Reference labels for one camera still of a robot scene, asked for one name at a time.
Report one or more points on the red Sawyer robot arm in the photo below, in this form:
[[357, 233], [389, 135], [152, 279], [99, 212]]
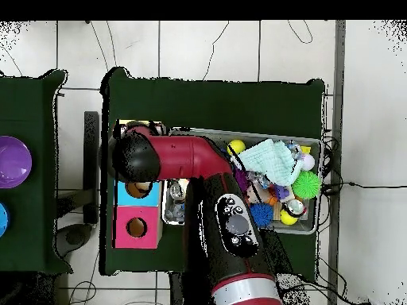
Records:
[[190, 155]]

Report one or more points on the wooden box with three holes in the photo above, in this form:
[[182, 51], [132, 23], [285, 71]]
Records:
[[136, 241]]

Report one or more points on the shallow mesh bin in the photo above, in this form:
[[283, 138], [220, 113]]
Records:
[[310, 224]]

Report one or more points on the cream knitted cloth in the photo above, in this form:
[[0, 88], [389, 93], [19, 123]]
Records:
[[183, 184]]

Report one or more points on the dark green table cloth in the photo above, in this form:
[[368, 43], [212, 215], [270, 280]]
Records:
[[206, 105], [38, 222]]

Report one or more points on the smooth yellow ball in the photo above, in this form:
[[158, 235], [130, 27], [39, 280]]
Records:
[[236, 147]]

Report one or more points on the purple plastic plate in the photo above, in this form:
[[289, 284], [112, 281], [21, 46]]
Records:
[[14, 162]]

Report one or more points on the mint green cloth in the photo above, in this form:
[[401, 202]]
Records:
[[270, 159]]

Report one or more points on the blue spiky rubber ball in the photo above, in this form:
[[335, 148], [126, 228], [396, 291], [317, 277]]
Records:
[[262, 215]]

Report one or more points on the blue plastic plate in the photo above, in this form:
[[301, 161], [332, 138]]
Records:
[[3, 219]]

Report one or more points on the crushed silver drink can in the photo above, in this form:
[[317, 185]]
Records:
[[295, 206]]

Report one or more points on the green spiky rubber ball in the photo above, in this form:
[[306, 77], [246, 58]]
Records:
[[306, 186]]

